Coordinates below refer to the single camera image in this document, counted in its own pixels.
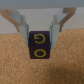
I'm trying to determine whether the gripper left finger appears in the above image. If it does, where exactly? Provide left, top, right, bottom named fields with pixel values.
left=0, top=7, right=30, bottom=47

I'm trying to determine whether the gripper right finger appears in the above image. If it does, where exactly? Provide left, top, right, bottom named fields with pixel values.
left=48, top=7, right=79, bottom=44

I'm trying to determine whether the purple block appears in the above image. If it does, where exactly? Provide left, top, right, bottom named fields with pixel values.
left=27, top=30, right=52, bottom=61

